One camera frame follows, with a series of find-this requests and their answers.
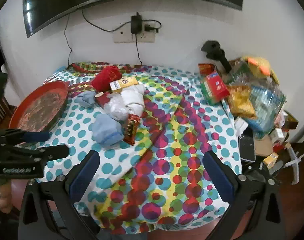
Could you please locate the black power adapter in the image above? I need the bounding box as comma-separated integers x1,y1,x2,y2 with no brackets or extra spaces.
131,12,143,34

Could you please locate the small yellow and white box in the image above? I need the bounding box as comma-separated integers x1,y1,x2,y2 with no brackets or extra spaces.
263,152,279,168

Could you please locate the black smartphone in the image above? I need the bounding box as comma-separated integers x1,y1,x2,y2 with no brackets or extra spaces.
238,133,256,163

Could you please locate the black clamp stand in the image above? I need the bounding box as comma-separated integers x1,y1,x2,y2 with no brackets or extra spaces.
201,40,232,72

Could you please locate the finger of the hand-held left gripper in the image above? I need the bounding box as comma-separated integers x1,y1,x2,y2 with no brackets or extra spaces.
7,143,70,161
0,129,51,146

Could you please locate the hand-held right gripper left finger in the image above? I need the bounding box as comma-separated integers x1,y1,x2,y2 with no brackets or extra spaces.
18,150,101,240

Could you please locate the person's left hand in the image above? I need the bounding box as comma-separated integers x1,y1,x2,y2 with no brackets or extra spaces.
0,180,14,215

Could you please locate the white plastic frame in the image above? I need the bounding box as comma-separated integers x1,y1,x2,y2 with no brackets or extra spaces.
283,144,304,183

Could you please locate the white wall socket plate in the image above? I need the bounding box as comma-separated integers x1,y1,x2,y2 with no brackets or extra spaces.
114,24,135,44
134,22,156,43

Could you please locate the yellow medicine box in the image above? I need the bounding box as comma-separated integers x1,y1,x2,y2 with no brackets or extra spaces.
109,77,140,92

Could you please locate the black television cable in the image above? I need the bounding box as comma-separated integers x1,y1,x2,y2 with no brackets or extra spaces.
63,14,73,66

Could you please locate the green and red medicine box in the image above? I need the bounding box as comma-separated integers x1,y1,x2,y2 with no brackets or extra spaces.
200,71,230,105

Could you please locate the round red tray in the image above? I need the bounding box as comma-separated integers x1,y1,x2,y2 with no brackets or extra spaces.
9,81,69,146

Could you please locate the orange snack packet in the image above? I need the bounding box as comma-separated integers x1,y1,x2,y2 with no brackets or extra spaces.
198,63,217,76

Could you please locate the red chocolate snack packet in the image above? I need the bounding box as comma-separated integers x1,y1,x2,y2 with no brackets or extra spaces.
123,114,141,146

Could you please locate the large clear bag of snacks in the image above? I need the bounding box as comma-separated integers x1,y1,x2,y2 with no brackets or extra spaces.
222,56,288,140

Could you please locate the white sock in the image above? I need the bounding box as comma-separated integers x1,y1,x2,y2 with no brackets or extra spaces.
121,84,145,102
126,97,145,117

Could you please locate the light blue sock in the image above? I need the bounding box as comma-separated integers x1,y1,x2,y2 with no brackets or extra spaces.
74,91,97,107
92,115,124,147

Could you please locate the brown cardboard piece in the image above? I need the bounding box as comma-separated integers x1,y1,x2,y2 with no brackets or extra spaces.
253,136,274,157

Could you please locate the maroon box with beige end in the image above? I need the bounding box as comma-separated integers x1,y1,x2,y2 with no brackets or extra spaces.
95,92,113,106

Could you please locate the yellow snack packet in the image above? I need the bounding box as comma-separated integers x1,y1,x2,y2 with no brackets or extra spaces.
227,85,258,119

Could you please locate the clear plastic bag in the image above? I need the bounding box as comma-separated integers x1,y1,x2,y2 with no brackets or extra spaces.
103,92,129,122

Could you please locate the black adapter cable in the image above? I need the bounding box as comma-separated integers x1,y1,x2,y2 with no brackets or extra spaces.
135,33,143,66

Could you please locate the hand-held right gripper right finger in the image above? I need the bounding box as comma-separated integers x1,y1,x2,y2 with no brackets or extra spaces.
203,150,285,240

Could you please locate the polka-dot cloth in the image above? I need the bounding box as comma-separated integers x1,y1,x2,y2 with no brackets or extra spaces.
34,60,243,236

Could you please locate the black looped cable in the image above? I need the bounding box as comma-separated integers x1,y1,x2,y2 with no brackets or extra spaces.
81,8,132,32

